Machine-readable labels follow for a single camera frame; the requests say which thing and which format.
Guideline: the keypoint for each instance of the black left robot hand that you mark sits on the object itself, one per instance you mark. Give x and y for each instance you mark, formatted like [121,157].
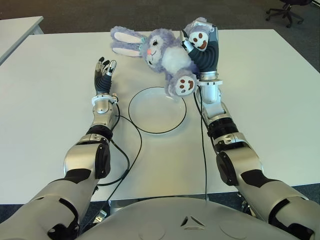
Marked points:
[103,82]

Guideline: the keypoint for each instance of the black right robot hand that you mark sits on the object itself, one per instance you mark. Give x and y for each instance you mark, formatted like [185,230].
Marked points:
[207,60]

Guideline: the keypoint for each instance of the purple bunny plush doll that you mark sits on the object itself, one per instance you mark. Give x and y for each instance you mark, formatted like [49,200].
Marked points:
[172,56]

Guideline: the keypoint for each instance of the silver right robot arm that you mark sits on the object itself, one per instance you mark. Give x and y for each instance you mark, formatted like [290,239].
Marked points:
[247,157]

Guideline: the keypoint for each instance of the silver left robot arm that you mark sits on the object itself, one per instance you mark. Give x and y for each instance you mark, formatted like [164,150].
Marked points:
[80,157]

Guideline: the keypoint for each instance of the white plate with black rim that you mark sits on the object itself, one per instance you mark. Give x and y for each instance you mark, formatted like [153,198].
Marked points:
[155,115]

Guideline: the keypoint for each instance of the black office chair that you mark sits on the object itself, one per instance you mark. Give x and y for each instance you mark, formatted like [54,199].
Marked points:
[287,11]

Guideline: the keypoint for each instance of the white side table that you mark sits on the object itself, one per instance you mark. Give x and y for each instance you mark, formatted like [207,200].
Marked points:
[15,30]

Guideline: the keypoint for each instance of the grey robot torso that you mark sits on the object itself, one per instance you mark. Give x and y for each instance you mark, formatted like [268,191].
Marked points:
[175,220]

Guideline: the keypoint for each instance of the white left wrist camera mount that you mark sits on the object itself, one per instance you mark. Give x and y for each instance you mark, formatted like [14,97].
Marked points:
[101,98]

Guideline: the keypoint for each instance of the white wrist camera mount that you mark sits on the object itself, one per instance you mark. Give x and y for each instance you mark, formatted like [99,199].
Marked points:
[101,98]
[212,82]

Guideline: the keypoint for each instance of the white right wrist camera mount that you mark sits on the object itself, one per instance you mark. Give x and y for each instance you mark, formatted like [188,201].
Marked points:
[212,82]

